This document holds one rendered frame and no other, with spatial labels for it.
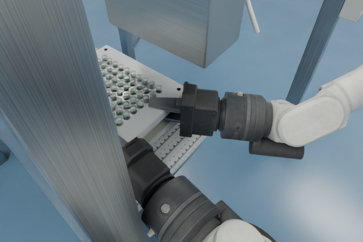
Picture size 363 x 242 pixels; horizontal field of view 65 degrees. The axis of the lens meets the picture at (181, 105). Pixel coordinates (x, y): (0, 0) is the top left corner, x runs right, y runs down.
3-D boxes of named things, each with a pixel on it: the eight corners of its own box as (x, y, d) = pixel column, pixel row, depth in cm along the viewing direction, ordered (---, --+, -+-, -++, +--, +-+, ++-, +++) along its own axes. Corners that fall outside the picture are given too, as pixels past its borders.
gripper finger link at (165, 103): (150, 97, 54) (183, 100, 54) (147, 109, 52) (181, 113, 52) (150, 91, 53) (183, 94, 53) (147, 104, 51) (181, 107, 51)
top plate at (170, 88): (11, 110, 55) (6, 102, 53) (107, 51, 68) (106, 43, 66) (95, 182, 44) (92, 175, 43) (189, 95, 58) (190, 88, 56)
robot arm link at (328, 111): (272, 121, 47) (350, 83, 45) (261, 111, 56) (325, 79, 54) (289, 154, 48) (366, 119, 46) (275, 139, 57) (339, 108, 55)
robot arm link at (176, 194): (97, 162, 38) (154, 229, 33) (152, 124, 43) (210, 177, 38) (111, 200, 48) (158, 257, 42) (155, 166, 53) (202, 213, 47)
